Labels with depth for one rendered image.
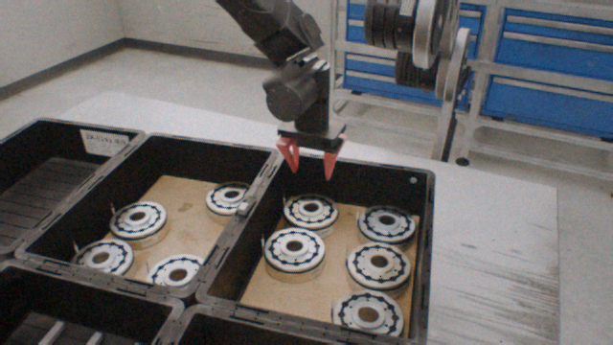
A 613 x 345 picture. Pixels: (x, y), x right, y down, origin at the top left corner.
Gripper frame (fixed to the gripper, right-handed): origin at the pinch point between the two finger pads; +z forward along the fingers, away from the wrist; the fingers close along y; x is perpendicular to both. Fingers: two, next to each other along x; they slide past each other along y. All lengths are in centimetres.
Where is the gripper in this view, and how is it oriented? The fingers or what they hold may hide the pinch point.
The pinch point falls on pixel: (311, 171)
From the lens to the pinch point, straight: 79.8
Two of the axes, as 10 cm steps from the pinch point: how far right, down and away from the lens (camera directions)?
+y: 9.3, 2.0, -3.1
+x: 3.7, -5.2, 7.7
